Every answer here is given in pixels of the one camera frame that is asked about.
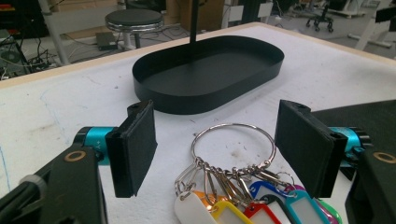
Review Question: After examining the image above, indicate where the black oval tray with pole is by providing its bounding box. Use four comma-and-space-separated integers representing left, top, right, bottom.
132, 0, 286, 116

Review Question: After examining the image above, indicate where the white table leg frame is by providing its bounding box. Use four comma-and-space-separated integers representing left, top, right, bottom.
347, 0, 394, 52

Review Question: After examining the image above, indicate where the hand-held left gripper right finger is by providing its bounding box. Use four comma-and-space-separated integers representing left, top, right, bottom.
274, 99, 349, 200

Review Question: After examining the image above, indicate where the cardboard box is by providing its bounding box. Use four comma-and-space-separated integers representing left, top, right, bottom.
164, 0, 226, 33

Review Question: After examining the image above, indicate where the round black stool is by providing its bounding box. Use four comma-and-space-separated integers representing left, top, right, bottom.
105, 8, 165, 50

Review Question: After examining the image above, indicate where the office chair base with casters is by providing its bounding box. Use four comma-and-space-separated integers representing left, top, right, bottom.
305, 2, 335, 34

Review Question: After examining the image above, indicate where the bundle of floor cables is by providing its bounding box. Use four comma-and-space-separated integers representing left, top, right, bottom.
0, 29, 64, 80

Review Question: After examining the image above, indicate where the white metal frame leg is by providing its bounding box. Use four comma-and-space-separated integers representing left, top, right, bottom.
37, 0, 72, 67

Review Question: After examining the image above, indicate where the dark box on floor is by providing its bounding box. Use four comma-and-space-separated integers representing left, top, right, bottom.
94, 31, 119, 51

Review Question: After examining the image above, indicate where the key ring with coloured tags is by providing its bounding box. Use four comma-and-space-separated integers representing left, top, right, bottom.
173, 122, 344, 224

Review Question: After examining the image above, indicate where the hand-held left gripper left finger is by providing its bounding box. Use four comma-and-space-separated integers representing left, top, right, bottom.
105, 99, 159, 199

